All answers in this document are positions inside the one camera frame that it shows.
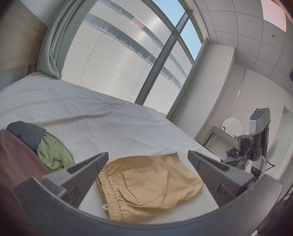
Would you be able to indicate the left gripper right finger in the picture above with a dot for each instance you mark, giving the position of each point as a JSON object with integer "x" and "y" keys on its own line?
{"x": 222, "y": 181}

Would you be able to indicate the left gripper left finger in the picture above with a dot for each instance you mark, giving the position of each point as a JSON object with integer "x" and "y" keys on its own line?
{"x": 72, "y": 181}

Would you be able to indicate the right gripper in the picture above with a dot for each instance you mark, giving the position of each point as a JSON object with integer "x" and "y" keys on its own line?
{"x": 235, "y": 162}

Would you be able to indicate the tan shorts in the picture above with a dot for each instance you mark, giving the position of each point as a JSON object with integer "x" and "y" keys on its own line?
{"x": 149, "y": 181}

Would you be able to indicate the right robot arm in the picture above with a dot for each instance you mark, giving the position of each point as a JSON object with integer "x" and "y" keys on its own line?
{"x": 259, "y": 122}

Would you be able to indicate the bed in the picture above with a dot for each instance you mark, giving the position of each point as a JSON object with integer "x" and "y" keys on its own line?
{"x": 99, "y": 112}

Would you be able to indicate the grey small table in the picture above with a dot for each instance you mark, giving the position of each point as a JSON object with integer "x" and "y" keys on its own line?
{"x": 219, "y": 133}

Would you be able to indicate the green garment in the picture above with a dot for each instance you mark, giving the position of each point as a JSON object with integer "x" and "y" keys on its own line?
{"x": 53, "y": 151}

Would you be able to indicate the round white mirror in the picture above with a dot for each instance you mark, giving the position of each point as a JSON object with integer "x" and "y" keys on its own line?
{"x": 235, "y": 125}

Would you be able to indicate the brown shorts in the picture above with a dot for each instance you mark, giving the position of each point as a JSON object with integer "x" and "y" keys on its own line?
{"x": 11, "y": 156}

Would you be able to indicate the black garment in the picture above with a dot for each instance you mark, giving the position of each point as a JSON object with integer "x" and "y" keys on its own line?
{"x": 26, "y": 131}

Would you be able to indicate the grey-green curtain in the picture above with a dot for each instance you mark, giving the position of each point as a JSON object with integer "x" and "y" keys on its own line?
{"x": 53, "y": 53}
{"x": 194, "y": 87}

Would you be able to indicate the window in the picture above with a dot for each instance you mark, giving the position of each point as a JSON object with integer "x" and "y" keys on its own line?
{"x": 112, "y": 58}

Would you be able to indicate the ceiling light panel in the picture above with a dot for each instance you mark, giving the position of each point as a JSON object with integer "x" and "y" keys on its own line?
{"x": 271, "y": 11}

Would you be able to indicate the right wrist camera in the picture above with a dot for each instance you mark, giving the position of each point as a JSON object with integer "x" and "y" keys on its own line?
{"x": 231, "y": 152}

